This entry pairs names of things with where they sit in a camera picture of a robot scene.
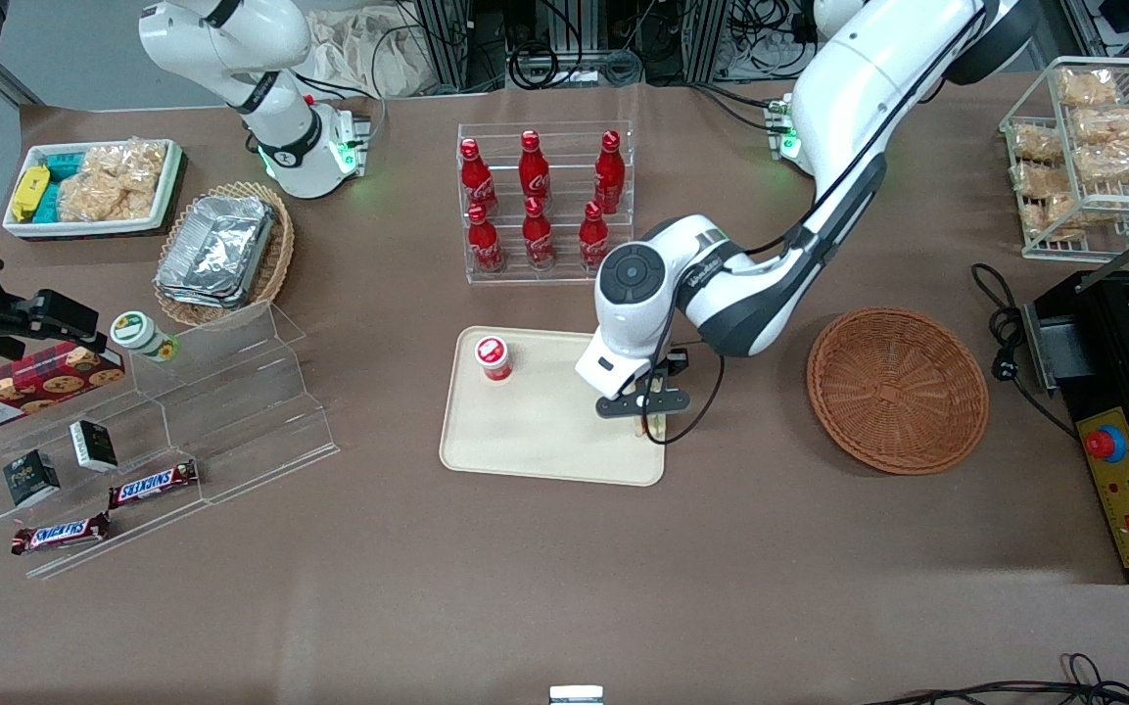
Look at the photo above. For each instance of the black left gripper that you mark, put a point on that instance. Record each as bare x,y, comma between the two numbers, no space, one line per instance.
674,361

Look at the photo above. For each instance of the triangle sandwich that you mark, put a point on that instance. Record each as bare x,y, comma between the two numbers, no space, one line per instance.
651,426

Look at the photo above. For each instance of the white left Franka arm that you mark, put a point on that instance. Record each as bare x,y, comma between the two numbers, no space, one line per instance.
858,88

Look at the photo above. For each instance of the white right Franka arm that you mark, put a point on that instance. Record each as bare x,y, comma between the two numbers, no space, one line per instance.
270,59

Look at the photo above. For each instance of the beige plastic tray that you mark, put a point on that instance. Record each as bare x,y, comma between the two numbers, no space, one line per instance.
535,431

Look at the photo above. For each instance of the oval tan wicker basket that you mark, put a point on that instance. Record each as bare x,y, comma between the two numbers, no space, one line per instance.
280,255

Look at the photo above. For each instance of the round brown wicker basket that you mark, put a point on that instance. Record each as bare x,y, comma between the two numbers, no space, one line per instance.
897,392

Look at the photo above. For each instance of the green lid white jar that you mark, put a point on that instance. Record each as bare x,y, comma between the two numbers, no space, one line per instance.
138,333

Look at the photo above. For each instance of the red tartan cookie box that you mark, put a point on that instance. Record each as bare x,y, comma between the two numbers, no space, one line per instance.
25,387

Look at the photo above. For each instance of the white rectangular bin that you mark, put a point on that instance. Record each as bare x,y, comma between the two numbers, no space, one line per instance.
94,227

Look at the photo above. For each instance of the teal snack packet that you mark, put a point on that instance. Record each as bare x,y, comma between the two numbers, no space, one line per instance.
65,164
48,204

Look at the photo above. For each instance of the small black carton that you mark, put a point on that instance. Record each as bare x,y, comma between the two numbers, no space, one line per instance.
31,478
94,446

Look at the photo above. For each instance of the yellow snack packet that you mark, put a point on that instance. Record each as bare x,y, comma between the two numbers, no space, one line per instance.
30,193

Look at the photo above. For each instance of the clear bag of crackers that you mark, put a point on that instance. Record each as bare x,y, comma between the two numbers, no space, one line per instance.
114,181

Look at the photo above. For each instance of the stacked foil containers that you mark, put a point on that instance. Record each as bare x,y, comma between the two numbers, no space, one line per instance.
216,250

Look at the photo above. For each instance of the red lid white cup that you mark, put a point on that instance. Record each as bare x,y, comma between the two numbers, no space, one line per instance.
493,357

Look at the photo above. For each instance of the Snickers chocolate bar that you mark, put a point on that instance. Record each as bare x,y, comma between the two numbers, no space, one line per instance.
60,534
153,484

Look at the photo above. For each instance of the clear acrylic stepped shelf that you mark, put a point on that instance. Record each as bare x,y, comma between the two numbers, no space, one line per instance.
241,411

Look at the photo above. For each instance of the red cola bottle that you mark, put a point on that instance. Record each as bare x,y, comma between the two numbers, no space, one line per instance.
534,171
538,238
485,245
478,181
609,176
591,235

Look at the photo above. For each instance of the small white box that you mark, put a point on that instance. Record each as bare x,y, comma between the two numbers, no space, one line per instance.
576,695

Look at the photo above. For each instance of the clear acrylic bottle rack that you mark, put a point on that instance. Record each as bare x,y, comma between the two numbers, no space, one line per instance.
564,147

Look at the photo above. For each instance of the beige crumpled cloth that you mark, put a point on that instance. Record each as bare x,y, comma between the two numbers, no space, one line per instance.
368,54

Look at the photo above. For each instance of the bagged fried snack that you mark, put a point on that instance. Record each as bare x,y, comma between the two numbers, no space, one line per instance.
1110,124
1054,217
1112,160
1088,88
1042,179
1037,144

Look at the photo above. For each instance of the red emergency stop button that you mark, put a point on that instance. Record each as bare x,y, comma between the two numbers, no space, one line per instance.
1105,445

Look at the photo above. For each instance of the black machine with yellow panel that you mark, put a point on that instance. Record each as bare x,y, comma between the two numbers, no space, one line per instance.
1112,372

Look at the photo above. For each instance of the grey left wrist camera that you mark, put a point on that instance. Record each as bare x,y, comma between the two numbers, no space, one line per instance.
618,367

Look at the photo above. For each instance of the aluminium frame post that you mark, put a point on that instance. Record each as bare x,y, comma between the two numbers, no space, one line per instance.
442,44
711,39

